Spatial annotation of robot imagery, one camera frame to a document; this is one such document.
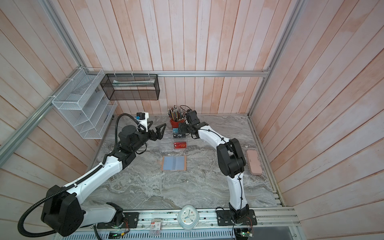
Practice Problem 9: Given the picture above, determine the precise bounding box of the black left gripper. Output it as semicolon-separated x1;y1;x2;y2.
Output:
131;120;167;152

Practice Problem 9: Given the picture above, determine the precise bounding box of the red credit card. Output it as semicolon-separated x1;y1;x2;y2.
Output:
174;142;187;149

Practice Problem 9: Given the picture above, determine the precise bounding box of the pink card holder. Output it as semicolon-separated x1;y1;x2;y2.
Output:
161;155;188;173

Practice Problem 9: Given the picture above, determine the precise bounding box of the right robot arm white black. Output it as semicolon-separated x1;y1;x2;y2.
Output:
178;110;249;219

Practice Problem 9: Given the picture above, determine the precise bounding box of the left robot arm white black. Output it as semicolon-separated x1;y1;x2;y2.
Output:
41;124;166;237

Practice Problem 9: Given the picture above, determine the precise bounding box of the red pencil cup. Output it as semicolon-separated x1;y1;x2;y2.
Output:
170;119;185;129

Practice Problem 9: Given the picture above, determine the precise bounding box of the bundle of coloured pencils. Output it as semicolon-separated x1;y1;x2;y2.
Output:
168;105;187;122

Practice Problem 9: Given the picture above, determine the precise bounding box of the clear acrylic organizer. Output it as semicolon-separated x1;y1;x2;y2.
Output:
160;129;188;151

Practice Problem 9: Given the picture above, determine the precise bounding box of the pink case on table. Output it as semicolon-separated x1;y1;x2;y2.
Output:
246;150;263;176

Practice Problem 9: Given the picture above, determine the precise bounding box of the white analog clock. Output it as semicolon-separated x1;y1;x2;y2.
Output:
177;205;200;231

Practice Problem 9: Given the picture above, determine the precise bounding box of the small red white box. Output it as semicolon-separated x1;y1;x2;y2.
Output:
149;218;163;237

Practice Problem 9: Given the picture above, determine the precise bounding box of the left blue circuit board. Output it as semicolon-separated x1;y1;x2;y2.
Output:
108;232;125;240

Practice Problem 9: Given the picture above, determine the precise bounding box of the green circuit board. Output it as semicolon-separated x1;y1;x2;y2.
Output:
234;228;253;240

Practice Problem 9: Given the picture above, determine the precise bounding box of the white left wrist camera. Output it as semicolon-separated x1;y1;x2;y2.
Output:
136;112;149;132

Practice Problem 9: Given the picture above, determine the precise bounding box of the black wire mesh basket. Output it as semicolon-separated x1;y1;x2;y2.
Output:
101;73;160;101

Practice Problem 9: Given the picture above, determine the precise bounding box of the aluminium frame rail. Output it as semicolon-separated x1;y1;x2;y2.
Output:
103;70;269;78

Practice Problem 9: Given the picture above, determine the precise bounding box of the white wire mesh shelf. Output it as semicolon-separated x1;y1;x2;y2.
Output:
52;68;117;140

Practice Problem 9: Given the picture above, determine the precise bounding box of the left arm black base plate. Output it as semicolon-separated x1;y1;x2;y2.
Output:
96;212;139;229

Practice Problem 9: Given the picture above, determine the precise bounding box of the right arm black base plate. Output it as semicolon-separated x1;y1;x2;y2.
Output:
215;208;258;227

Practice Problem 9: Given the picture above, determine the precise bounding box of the black corrugated cable hose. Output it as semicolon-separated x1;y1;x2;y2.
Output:
17;112;142;240

